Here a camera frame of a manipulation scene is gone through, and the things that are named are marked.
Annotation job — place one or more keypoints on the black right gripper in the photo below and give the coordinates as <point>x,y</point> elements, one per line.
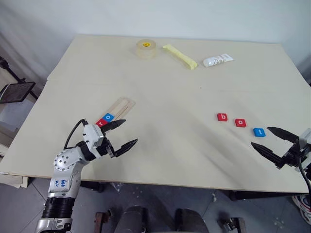
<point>290,156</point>

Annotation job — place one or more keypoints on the dark rounded shape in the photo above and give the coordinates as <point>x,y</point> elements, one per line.
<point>132,221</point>

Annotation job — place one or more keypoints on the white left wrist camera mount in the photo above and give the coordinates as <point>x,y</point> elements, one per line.
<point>93,136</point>

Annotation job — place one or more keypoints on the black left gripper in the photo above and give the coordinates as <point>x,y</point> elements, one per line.
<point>107,146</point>

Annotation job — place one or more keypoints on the white red sneaker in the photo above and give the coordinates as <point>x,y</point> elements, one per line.
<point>303,206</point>

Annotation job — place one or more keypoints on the white cream tube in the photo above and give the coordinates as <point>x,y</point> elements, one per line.
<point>216,61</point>

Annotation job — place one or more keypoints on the red letter tile b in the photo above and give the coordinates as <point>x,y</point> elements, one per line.
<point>222,117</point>

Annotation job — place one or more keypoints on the black tripod stand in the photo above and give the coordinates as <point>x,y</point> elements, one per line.
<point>14,72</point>

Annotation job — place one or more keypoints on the red letter tile r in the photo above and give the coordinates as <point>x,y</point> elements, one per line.
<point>100,123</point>

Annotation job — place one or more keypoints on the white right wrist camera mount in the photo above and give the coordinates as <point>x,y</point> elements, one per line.
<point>305,139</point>

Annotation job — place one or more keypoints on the red letter tile o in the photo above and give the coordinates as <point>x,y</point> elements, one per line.
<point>240,122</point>

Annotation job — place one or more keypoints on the black table frame bar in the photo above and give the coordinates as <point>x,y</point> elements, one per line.
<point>262,195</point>
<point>93,186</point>

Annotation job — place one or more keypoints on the yellow sachet packet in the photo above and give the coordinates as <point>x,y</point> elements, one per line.
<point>179,57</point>

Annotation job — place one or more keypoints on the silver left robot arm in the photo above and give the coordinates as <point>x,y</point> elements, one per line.
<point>63,162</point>

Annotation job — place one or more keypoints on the beige tape roll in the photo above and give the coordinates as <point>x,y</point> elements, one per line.
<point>145,52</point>

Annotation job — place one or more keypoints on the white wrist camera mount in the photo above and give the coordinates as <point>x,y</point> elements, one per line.
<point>93,136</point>
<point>305,139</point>

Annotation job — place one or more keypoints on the wooden tile rack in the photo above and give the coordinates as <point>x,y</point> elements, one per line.
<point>122,105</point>

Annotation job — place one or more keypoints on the black tablet panel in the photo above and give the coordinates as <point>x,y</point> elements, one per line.
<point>15,92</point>

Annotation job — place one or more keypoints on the blue letter tile t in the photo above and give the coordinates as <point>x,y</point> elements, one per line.
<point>259,132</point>

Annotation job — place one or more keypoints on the blue letter tile o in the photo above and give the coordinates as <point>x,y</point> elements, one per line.
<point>107,118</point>

